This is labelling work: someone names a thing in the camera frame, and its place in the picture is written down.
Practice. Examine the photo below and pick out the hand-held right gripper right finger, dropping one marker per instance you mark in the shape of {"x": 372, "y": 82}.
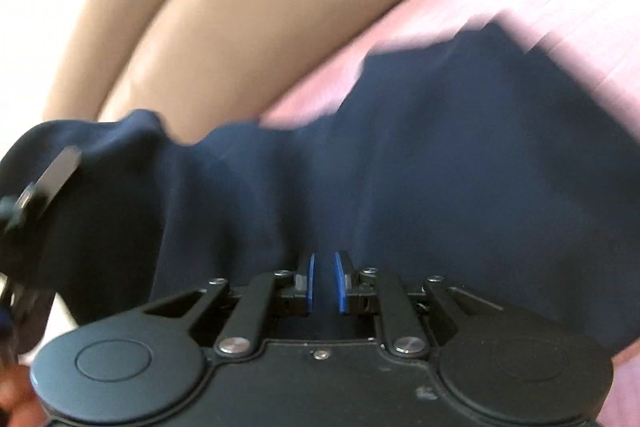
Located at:
{"x": 342, "y": 282}

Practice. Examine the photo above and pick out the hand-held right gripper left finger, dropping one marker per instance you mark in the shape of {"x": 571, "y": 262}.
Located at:
{"x": 310, "y": 282}

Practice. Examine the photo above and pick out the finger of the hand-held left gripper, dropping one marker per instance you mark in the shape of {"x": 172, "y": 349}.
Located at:
{"x": 52, "y": 179}

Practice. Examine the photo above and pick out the navy striped hoodie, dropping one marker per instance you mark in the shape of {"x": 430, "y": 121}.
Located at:
{"x": 400, "y": 157}

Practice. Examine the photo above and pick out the person's left hand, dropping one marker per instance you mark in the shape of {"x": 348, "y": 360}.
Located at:
{"x": 15, "y": 397}

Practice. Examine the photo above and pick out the beige padded headboard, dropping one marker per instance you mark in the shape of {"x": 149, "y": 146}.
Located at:
{"x": 225, "y": 7}

